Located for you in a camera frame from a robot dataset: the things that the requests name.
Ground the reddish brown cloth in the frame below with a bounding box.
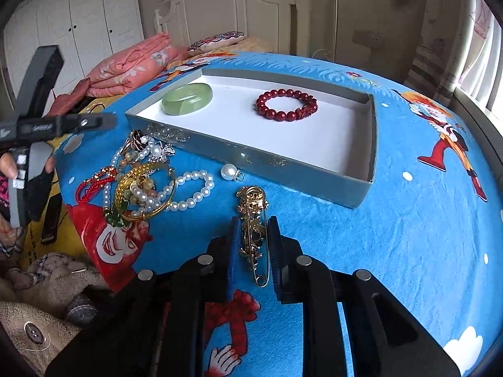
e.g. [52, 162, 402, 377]
[46, 79, 94, 117]

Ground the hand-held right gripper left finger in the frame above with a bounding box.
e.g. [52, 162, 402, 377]
[45, 216, 241, 377]

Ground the blue cartoon printed blanket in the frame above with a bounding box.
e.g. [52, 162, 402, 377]
[55, 51, 500, 377]

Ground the red string bracelet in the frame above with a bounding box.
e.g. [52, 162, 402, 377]
[74, 168, 119, 205]

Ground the green bead bracelet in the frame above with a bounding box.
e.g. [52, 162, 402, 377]
[103, 200, 131, 228]

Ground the multicolour stone bead bracelet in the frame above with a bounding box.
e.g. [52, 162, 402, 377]
[116, 156, 160, 199]

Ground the gold bangle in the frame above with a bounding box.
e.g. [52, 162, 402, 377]
[115, 161, 177, 221]

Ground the green jade bangle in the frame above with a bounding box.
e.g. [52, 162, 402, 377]
[161, 83, 214, 116]

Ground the gold flower brooch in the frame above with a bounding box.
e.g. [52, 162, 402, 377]
[121, 129, 153, 162]

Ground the white wardrobe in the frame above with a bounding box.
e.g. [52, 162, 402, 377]
[3, 0, 144, 87]

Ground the floral padded garment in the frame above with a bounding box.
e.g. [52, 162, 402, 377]
[7, 252, 110, 325]

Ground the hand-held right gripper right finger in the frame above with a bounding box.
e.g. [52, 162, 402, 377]
[267, 216, 460, 377]

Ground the person's left hand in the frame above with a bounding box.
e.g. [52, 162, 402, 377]
[0, 151, 56, 221]

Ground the grey window ledge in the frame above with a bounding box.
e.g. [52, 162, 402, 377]
[451, 86, 503, 221]

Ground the small pearl strand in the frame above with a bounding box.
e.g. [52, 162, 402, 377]
[103, 137, 166, 215]

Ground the yellow bedsheet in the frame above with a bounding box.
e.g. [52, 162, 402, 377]
[18, 96, 108, 271]

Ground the red bead bracelet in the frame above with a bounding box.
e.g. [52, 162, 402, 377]
[255, 89, 319, 122]

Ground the embroidered pillow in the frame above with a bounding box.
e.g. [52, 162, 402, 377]
[186, 30, 249, 56]

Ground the white bed headboard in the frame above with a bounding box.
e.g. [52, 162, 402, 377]
[154, 0, 308, 55]

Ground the beige fleece garment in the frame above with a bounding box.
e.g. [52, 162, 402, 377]
[0, 301, 82, 367]

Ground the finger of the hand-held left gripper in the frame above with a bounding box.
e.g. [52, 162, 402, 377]
[58, 112, 118, 133]

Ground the pearl pendant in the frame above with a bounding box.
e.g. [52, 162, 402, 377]
[220, 163, 246, 182]

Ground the pink floral quilt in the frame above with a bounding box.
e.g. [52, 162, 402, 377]
[86, 33, 190, 99]

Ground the gold safety pin brooch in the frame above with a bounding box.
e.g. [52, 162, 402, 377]
[235, 185, 271, 287]

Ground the black phone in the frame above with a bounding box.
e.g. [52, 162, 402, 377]
[41, 194, 64, 245]

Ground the wall socket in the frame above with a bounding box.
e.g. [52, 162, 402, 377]
[351, 29, 386, 47]

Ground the patterned curtain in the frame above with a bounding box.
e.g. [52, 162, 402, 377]
[408, 0, 500, 101]

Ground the beige pillow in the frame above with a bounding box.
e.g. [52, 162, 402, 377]
[235, 36, 274, 54]

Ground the grey cardboard tray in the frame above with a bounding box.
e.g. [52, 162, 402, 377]
[125, 67, 378, 209]

